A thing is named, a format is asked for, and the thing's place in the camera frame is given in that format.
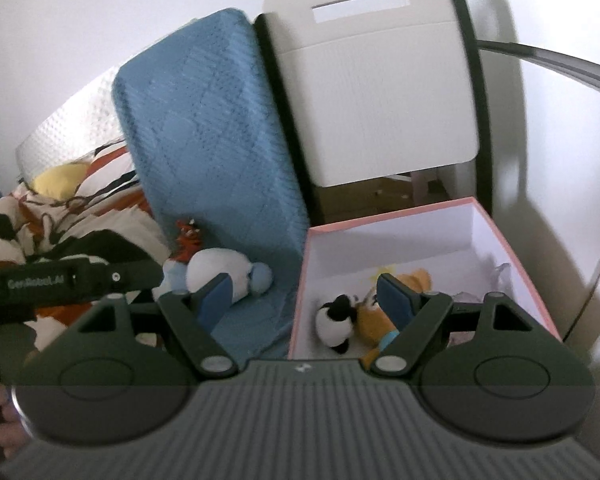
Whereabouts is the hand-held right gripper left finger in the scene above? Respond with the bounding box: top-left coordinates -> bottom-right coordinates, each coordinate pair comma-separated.
72,272 -> 237,379

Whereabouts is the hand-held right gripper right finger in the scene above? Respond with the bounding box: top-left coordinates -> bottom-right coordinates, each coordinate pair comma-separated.
362,271 -> 537,379

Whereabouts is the white round plush toy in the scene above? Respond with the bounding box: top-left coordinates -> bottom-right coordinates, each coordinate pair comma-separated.
162,247 -> 273,307

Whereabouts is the brown teddy bear blue shirt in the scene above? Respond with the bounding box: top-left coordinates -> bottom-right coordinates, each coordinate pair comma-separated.
355,266 -> 433,357

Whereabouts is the black and white panda plush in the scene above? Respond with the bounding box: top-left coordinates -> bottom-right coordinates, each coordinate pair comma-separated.
314,295 -> 365,350

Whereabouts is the pink cardboard box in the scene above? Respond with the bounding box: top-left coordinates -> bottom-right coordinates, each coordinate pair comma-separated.
287,197 -> 563,361

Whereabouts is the person's left hand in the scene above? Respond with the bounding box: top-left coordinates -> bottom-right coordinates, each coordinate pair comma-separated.
0,380 -> 31,461

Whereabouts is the blue quilted mat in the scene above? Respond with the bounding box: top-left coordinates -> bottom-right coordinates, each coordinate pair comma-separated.
212,285 -> 301,361

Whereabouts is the striped blanket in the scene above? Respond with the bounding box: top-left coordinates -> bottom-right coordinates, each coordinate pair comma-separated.
0,140 -> 181,361

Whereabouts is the small red plush toy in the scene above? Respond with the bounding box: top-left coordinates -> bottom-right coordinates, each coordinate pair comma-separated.
172,217 -> 206,264

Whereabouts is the yellow pillow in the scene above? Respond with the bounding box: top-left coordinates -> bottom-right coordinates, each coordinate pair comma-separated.
32,161 -> 92,197

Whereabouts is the blue quilted cushion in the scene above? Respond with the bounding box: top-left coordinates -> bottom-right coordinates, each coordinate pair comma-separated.
112,7 -> 311,301

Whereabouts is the white chair with black frame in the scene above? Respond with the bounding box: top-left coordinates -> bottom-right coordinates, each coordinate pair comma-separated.
254,0 -> 496,226

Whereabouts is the grey curved metal rail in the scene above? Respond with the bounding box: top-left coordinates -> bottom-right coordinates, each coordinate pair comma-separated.
475,39 -> 600,333

